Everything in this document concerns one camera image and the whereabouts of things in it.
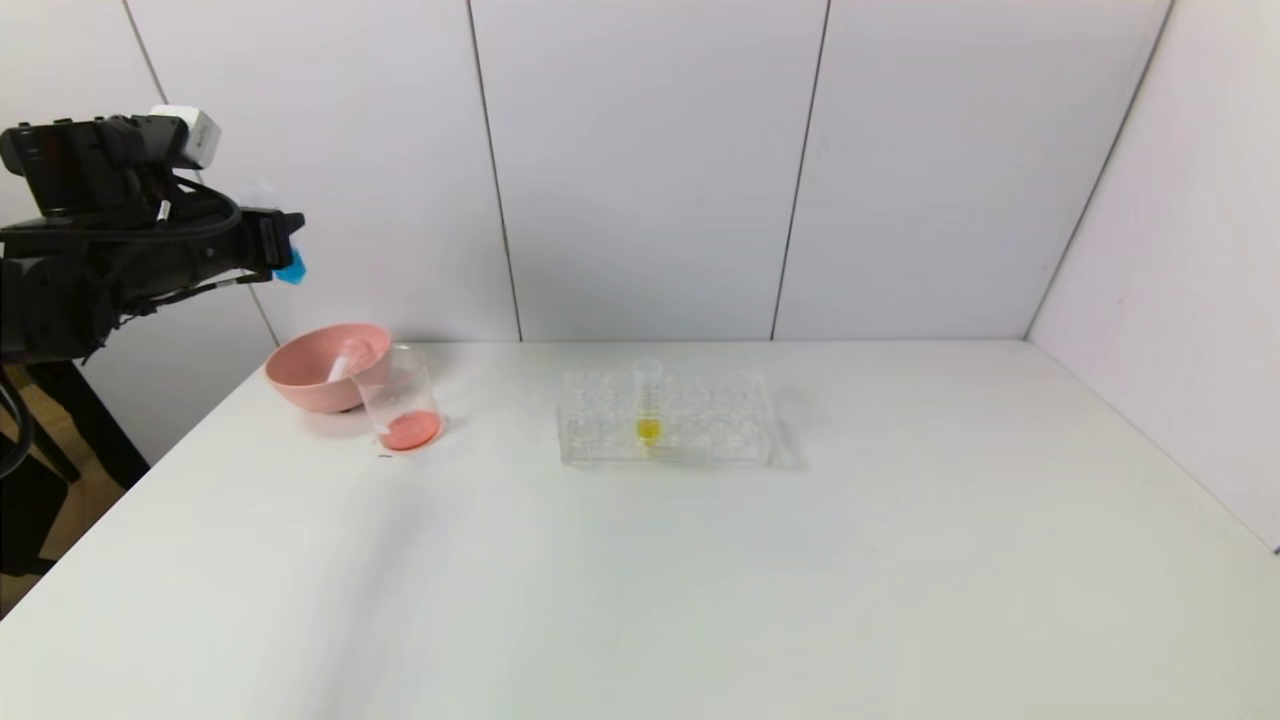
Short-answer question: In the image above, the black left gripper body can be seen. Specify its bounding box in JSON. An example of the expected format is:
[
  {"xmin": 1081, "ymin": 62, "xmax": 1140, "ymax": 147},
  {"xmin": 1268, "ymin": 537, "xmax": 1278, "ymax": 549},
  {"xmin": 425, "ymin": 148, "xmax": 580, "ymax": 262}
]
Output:
[{"xmin": 201, "ymin": 207, "xmax": 292, "ymax": 279}]

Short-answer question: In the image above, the test tube with yellow pigment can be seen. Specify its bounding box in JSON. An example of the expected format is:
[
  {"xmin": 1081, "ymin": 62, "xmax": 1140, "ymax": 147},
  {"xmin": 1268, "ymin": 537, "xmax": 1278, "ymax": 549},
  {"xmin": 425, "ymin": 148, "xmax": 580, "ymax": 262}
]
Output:
[{"xmin": 633, "ymin": 355, "xmax": 663, "ymax": 451}]

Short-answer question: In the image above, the pink plastic bowl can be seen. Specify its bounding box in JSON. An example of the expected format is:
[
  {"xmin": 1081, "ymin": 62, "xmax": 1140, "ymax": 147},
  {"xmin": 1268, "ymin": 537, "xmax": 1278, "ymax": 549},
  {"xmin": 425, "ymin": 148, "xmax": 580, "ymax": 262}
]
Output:
[{"xmin": 265, "ymin": 323, "xmax": 394, "ymax": 415}]

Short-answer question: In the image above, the thin black camera cable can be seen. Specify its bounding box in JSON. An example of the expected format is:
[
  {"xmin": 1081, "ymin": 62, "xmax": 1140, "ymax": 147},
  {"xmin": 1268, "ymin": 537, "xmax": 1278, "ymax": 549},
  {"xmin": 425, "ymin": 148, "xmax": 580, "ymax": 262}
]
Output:
[{"xmin": 160, "ymin": 175, "xmax": 242, "ymax": 241}]

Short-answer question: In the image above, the clear acrylic test tube rack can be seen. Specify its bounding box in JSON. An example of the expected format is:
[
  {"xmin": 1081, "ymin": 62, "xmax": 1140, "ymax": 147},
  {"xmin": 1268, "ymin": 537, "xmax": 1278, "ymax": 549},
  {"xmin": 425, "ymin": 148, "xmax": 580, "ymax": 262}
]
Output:
[{"xmin": 558, "ymin": 368, "xmax": 774, "ymax": 467}]

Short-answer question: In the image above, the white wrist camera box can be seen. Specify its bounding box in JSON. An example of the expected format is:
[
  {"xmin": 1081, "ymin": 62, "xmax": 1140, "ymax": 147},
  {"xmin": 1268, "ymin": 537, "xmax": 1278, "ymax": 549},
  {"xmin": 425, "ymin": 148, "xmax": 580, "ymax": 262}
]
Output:
[{"xmin": 150, "ymin": 105, "xmax": 222, "ymax": 169}]

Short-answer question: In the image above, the clear glass beaker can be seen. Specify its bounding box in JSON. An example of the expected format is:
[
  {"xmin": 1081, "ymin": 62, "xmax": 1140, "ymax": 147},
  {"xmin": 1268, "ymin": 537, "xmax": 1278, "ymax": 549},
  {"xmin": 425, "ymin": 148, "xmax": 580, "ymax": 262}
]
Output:
[{"xmin": 352, "ymin": 345, "xmax": 444, "ymax": 453}]

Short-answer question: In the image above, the test tube with blue pigment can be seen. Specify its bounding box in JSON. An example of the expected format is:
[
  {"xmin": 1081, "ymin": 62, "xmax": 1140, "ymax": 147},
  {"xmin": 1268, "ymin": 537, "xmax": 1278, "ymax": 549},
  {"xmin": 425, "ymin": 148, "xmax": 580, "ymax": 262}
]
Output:
[{"xmin": 255, "ymin": 183, "xmax": 308, "ymax": 287}]

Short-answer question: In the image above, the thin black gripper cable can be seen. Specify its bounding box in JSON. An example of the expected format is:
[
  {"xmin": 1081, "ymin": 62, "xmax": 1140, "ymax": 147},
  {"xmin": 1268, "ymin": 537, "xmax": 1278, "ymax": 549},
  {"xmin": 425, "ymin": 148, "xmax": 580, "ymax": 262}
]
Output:
[{"xmin": 125, "ymin": 272, "xmax": 273, "ymax": 319}]

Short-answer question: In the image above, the test tube with red pigment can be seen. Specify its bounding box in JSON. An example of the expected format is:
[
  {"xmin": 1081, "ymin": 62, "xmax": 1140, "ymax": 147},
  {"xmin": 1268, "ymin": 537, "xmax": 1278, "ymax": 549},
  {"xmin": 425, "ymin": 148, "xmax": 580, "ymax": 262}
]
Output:
[{"xmin": 328, "ymin": 338, "xmax": 373, "ymax": 384}]

